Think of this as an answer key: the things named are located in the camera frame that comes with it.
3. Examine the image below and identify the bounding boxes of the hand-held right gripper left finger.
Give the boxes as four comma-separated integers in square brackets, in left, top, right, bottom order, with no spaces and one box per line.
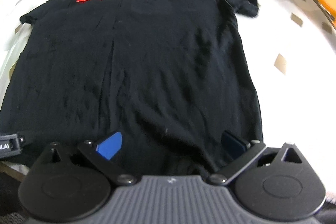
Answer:
[39,131,137,185]

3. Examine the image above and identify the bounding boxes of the black t-shirt with red print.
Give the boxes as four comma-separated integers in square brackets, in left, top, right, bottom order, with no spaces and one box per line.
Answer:
[0,0,264,175]

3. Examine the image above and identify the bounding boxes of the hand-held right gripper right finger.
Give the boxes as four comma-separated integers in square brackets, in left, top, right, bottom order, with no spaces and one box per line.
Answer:
[209,130,308,186]

